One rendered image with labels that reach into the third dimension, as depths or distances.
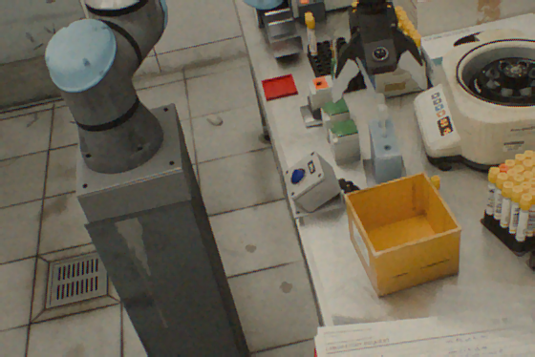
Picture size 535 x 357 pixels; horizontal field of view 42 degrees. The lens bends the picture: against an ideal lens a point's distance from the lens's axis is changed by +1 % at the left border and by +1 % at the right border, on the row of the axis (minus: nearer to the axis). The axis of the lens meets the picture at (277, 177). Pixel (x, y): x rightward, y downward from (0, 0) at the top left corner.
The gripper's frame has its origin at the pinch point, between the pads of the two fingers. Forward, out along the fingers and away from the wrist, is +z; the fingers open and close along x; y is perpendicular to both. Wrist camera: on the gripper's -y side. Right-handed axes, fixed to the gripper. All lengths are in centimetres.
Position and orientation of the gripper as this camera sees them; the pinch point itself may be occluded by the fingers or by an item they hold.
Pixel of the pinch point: (379, 100)
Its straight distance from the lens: 116.6
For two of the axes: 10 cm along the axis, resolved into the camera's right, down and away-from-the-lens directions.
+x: -9.9, 1.3, 0.7
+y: -0.4, -6.7, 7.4
